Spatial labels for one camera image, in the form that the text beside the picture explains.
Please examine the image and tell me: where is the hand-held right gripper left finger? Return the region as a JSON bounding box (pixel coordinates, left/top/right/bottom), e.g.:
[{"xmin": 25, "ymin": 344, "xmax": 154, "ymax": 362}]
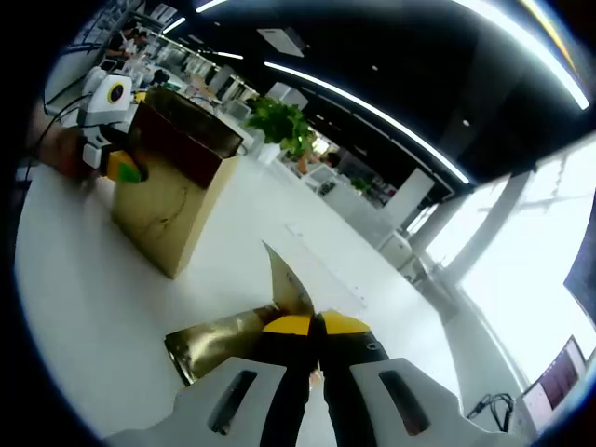
[{"xmin": 104, "ymin": 314, "xmax": 318, "ymax": 447}]

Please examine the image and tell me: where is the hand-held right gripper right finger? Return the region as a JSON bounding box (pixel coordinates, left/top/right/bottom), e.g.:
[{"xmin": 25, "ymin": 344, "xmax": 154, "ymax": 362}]
[{"xmin": 318, "ymin": 309, "xmax": 518, "ymax": 447}]

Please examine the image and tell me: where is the gold mask box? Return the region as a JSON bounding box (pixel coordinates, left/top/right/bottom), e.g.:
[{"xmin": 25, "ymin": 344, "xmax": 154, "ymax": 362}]
[{"xmin": 111, "ymin": 86, "xmax": 246, "ymax": 280}]

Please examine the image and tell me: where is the gold foil mask packet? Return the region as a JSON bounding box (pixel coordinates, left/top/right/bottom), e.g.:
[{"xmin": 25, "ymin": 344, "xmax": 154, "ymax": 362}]
[
  {"xmin": 261, "ymin": 239, "xmax": 318, "ymax": 314},
  {"xmin": 163, "ymin": 305, "xmax": 280, "ymax": 387}
]

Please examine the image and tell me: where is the person's left hand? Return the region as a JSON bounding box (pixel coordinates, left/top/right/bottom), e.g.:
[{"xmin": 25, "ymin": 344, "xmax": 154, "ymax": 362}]
[{"xmin": 46, "ymin": 125, "xmax": 102, "ymax": 181}]

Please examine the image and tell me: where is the white plant pot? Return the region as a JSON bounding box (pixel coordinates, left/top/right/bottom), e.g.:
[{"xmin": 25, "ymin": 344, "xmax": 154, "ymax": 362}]
[{"xmin": 258, "ymin": 142, "xmax": 283, "ymax": 165}]

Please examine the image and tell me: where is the green leafy plant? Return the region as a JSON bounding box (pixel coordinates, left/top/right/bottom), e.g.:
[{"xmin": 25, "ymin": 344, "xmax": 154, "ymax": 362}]
[{"xmin": 245, "ymin": 96, "xmax": 314, "ymax": 157}]

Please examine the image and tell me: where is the ceiling air vent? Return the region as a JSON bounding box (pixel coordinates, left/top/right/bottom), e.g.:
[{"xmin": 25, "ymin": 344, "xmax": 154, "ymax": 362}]
[{"xmin": 256, "ymin": 26, "xmax": 308, "ymax": 58}]

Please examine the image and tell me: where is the white pillar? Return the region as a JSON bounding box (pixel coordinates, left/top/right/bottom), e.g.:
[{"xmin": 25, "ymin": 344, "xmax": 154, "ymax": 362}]
[{"xmin": 386, "ymin": 167, "xmax": 434, "ymax": 224}]

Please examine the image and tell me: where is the open laptop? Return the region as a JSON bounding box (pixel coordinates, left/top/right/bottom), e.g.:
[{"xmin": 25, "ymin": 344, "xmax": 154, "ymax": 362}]
[{"xmin": 521, "ymin": 334, "xmax": 589, "ymax": 413}]

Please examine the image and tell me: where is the long ceiling light strip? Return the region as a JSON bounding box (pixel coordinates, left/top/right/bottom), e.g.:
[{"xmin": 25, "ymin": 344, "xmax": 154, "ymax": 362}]
[{"xmin": 454, "ymin": 0, "xmax": 590, "ymax": 111}]

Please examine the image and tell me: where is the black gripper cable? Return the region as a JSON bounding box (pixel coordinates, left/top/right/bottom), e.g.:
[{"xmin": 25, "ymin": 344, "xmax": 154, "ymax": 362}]
[{"xmin": 40, "ymin": 91, "xmax": 95, "ymax": 143}]

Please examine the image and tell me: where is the black wall monitor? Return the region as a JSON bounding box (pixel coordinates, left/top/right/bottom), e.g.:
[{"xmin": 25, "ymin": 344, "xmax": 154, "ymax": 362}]
[{"xmin": 562, "ymin": 227, "xmax": 596, "ymax": 322}]

